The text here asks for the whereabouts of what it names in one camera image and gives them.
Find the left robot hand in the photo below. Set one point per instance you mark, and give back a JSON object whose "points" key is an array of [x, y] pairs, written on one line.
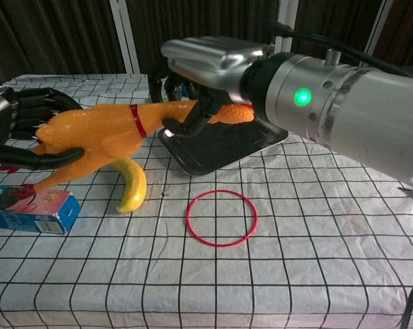
{"points": [[24, 109]]}

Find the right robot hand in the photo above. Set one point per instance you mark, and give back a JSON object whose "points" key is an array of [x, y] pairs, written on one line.
{"points": [[210, 61]]}

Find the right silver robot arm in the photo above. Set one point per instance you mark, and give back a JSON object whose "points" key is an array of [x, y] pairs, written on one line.
{"points": [[357, 113]]}

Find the blue pink cookie box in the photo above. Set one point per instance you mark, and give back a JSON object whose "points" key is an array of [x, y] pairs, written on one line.
{"points": [[38, 212]]}

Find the white black checked tablecloth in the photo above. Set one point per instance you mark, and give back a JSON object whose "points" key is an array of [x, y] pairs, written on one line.
{"points": [[90, 274]]}

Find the orange rubber chicken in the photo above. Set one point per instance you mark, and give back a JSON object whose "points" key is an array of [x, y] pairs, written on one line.
{"points": [[100, 123]]}

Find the yellow banana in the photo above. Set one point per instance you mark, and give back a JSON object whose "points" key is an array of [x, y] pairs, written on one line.
{"points": [[136, 192]]}

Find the white frame post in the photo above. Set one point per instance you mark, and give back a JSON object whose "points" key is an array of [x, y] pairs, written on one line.
{"points": [[381, 20], [284, 13], [126, 37]]}

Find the stainless steel tray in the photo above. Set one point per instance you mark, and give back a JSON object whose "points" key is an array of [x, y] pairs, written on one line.
{"points": [[227, 150]]}

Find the dark curtain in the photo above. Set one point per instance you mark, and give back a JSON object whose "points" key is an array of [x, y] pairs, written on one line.
{"points": [[55, 34]]}

